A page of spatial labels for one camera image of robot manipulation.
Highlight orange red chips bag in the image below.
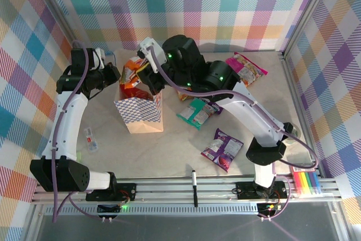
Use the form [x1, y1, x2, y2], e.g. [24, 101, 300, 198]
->
[120, 56, 155, 101]

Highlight blue checkered paper bag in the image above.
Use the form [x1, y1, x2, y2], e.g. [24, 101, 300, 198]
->
[107, 49, 164, 134]

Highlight teal snack bag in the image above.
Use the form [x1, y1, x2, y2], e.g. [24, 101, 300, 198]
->
[176, 98, 218, 131]

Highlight small purple snack packet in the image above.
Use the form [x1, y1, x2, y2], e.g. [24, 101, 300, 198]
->
[207, 101, 224, 115]

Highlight pink snack bag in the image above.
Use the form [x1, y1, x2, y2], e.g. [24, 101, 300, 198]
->
[224, 51, 268, 88]

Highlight large purple snack bag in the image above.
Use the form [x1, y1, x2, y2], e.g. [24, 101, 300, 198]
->
[200, 128, 244, 173]

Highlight clear plastic packet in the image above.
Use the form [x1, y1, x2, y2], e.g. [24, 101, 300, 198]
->
[83, 127, 99, 154]

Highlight masking tape roll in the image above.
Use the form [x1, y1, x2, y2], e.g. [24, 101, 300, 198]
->
[287, 123, 301, 143]

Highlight black marker pen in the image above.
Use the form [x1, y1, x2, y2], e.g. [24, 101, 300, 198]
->
[191, 169, 199, 208]

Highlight small controller board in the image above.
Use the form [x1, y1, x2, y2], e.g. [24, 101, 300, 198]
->
[258, 201, 283, 214]
[96, 203, 121, 216]

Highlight rainbow marker pack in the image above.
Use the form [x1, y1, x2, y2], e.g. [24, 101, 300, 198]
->
[291, 166, 322, 198]

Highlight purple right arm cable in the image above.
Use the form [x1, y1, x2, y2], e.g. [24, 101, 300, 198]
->
[149, 46, 321, 222]

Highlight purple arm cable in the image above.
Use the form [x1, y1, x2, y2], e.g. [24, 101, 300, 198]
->
[149, 46, 321, 222]
[51, 40, 107, 224]

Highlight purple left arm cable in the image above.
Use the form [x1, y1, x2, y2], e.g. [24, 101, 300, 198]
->
[51, 40, 107, 224]

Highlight aluminium corner frame post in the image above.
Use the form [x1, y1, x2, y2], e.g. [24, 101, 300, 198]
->
[280, 0, 338, 55]
[27, 0, 81, 52]

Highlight aluminium table edge rail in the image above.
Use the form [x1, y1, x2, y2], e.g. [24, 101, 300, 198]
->
[281, 50, 325, 177]

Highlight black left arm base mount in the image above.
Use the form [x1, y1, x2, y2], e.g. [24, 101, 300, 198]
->
[86, 183, 138, 202]

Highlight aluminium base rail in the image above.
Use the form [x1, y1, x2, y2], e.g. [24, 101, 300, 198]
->
[30, 177, 342, 204]

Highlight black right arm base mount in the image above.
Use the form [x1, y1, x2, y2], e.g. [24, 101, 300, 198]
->
[235, 181, 288, 200]

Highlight slotted grey cable duct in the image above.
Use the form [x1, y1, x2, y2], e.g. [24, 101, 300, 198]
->
[42, 203, 283, 217]

